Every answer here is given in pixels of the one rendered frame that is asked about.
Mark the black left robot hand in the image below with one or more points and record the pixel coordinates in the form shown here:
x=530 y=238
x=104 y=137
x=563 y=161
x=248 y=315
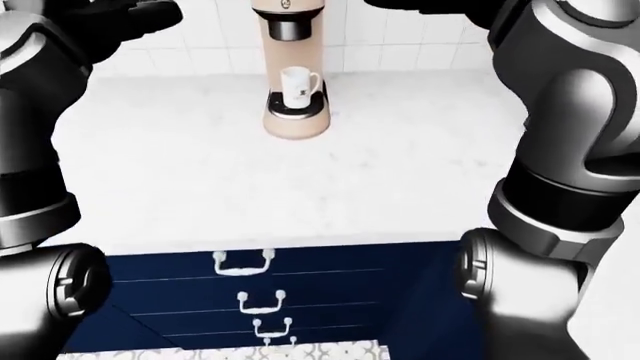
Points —
x=107 y=22

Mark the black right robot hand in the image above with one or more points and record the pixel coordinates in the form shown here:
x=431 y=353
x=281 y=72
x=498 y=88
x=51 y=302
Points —
x=445 y=9

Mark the beige coffee machine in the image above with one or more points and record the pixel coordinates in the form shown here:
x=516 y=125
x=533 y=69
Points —
x=295 y=75

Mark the white ceramic mug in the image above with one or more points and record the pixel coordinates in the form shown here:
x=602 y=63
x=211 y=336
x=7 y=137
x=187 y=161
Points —
x=296 y=87

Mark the navy blue drawer cabinet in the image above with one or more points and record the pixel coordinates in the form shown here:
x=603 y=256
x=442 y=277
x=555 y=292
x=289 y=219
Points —
x=280 y=296

